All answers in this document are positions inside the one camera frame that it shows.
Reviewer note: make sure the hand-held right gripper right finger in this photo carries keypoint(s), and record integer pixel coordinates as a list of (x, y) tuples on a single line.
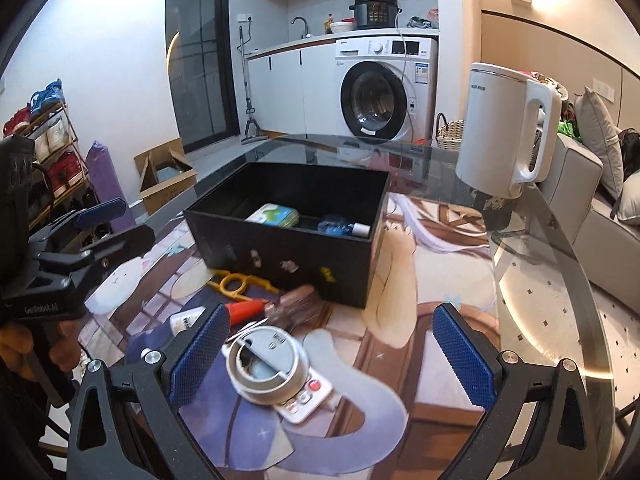
[(462, 360)]

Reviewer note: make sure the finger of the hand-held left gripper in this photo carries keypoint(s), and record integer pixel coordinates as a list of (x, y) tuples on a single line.
[(130, 240), (102, 212)]

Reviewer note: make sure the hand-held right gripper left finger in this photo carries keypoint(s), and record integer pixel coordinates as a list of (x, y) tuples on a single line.
[(200, 355)]

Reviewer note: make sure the yellow plastic tool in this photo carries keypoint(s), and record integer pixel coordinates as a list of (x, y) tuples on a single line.
[(216, 284)]

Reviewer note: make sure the round silver metal case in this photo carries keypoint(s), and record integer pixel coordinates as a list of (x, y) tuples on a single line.
[(280, 360)]

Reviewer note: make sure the white remote with red button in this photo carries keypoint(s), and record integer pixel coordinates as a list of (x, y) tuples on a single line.
[(311, 402)]

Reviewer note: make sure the black storage box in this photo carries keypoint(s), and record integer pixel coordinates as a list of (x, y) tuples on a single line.
[(280, 255)]

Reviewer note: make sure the person's left hand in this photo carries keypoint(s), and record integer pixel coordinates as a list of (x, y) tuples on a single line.
[(65, 350)]

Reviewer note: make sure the white tube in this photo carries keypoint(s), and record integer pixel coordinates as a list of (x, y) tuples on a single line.
[(185, 321)]

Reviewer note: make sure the purple yoga mat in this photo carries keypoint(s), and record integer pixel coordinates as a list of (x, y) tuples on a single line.
[(105, 175)]

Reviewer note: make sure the cardboard box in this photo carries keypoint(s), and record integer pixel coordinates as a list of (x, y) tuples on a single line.
[(172, 187)]

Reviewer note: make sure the wooden shoe rack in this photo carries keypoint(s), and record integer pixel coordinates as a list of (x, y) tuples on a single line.
[(75, 135)]

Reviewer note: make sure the printed table mat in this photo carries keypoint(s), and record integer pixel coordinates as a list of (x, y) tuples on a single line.
[(390, 280)]

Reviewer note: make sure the green white packet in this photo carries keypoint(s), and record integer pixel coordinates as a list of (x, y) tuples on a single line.
[(272, 215)]

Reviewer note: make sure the black framed glass door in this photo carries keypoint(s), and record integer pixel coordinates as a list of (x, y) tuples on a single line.
[(200, 60)]

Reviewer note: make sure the blue bottle with white cap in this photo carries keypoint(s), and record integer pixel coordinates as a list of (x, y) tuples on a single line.
[(340, 226)]

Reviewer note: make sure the flat mop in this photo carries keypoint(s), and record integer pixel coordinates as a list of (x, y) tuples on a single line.
[(245, 85)]

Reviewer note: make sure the white base cabinet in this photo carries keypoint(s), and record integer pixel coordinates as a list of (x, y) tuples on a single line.
[(285, 90)]

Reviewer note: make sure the grey sofa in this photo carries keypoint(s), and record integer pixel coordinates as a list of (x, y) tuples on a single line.
[(575, 175)]

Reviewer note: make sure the wicker basket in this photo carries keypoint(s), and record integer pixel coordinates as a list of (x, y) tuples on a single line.
[(450, 132)]

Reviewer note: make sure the white electric kettle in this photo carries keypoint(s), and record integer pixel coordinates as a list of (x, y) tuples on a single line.
[(495, 125)]

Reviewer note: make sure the green bag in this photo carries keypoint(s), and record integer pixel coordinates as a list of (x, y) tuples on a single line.
[(567, 130)]

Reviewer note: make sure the grey cushion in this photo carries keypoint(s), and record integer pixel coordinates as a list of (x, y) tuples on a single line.
[(597, 135)]

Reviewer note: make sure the black bag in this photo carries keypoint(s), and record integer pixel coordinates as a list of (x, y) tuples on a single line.
[(631, 152)]

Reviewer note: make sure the chrome faucet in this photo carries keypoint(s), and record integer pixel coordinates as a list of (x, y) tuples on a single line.
[(305, 25)]

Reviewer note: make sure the small bottle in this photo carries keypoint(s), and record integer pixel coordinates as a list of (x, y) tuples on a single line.
[(329, 25)]

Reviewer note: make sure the white bowl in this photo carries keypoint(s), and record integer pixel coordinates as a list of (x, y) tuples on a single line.
[(342, 27)]

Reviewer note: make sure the white washing machine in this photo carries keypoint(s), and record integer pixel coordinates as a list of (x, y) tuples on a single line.
[(390, 60)]

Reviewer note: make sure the black pressure cooker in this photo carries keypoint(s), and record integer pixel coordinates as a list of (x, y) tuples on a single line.
[(375, 12)]

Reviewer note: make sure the crumpled cloth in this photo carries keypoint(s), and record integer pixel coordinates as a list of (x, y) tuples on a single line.
[(422, 22)]

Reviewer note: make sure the wall switch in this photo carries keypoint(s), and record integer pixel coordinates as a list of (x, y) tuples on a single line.
[(603, 87)]

